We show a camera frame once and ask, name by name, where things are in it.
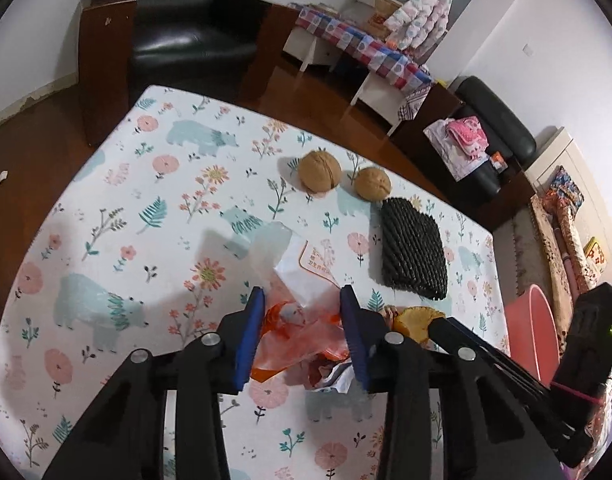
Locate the orange and clear plastic bag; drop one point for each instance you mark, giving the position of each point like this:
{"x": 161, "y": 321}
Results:
{"x": 311, "y": 270}

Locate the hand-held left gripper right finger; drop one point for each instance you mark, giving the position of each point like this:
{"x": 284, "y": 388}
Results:
{"x": 355, "y": 340}

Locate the checkered tablecloth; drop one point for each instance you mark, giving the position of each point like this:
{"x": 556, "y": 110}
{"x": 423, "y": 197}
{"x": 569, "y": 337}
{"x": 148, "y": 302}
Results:
{"x": 366, "y": 45}

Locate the pink plastic basin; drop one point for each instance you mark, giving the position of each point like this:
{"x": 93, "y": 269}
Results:
{"x": 531, "y": 335}

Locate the yellow patterned cushion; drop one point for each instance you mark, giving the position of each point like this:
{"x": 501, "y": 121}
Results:
{"x": 597, "y": 255}

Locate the pastel dotted padded jacket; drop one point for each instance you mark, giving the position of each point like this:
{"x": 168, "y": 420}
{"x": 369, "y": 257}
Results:
{"x": 421, "y": 15}

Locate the black leather armchair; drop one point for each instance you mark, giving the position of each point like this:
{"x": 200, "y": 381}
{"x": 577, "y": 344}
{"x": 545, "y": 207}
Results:
{"x": 175, "y": 20}
{"x": 496, "y": 110}

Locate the small brown walnut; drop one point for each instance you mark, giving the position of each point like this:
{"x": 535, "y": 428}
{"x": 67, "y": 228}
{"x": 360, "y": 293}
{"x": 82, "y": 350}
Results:
{"x": 372, "y": 183}

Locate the floral bear print tablecloth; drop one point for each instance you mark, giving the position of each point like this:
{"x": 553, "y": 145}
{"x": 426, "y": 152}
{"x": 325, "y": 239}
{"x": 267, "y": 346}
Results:
{"x": 135, "y": 260}

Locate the black foam fruit net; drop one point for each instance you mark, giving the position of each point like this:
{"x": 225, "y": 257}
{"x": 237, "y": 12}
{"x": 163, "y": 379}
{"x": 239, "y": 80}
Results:
{"x": 411, "y": 250}

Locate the white side table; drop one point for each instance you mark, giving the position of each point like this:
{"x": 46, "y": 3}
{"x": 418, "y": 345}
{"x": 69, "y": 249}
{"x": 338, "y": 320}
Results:
{"x": 331, "y": 60}

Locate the pale yellow foam fruit net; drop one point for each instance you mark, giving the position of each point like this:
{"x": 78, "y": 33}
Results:
{"x": 416, "y": 320}

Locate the patterned hanging cloth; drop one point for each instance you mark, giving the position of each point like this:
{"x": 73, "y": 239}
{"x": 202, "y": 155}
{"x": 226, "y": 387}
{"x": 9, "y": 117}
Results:
{"x": 413, "y": 102}

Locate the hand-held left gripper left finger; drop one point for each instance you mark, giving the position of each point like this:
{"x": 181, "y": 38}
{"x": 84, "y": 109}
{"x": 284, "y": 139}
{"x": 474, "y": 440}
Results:
{"x": 248, "y": 340}

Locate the pink folded cloth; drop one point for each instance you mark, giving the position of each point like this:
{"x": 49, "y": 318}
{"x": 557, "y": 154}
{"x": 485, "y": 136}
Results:
{"x": 466, "y": 132}

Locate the colourful patterned pillow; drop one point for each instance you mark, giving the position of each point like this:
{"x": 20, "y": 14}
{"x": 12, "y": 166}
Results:
{"x": 566, "y": 190}

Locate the small orange package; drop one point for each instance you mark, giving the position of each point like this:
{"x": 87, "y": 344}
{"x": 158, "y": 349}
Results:
{"x": 497, "y": 160}

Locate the large brown walnut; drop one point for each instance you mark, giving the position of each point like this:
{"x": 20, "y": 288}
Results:
{"x": 320, "y": 171}

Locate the white folded cloth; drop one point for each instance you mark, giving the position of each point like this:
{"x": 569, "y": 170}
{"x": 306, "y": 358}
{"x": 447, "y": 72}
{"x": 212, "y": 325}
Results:
{"x": 453, "y": 157}

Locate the cream bed headboard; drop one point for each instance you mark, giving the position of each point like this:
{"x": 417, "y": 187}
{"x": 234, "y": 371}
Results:
{"x": 556, "y": 152}

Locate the brown floral blanket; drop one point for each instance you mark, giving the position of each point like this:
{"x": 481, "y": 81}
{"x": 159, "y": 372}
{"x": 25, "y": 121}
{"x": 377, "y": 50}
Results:
{"x": 551, "y": 250}

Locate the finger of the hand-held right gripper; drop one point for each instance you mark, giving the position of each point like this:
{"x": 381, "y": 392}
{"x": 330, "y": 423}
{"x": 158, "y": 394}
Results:
{"x": 506, "y": 357}
{"x": 536, "y": 410}

